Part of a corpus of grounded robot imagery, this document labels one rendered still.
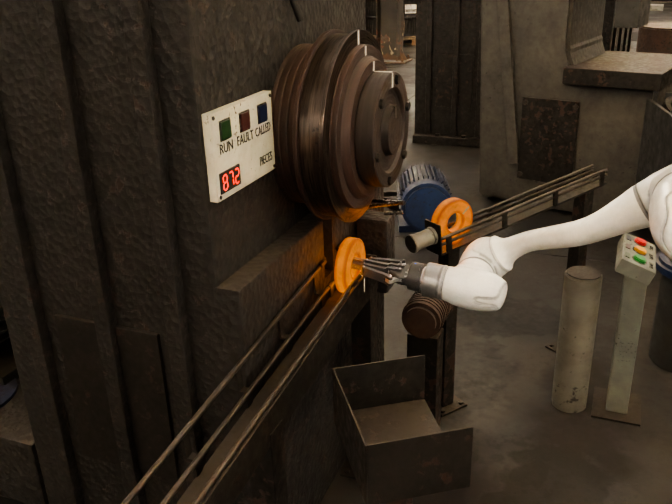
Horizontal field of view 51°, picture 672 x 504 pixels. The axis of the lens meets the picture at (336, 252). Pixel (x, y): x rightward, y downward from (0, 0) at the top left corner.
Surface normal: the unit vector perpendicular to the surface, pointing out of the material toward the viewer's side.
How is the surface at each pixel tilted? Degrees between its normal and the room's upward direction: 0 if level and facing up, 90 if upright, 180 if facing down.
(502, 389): 0
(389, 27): 90
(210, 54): 90
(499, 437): 0
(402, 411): 5
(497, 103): 90
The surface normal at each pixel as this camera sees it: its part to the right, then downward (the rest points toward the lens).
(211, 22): 0.93, 0.12
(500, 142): -0.58, 0.33
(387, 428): -0.01, -0.88
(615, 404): -0.37, 0.37
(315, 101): -0.34, -0.11
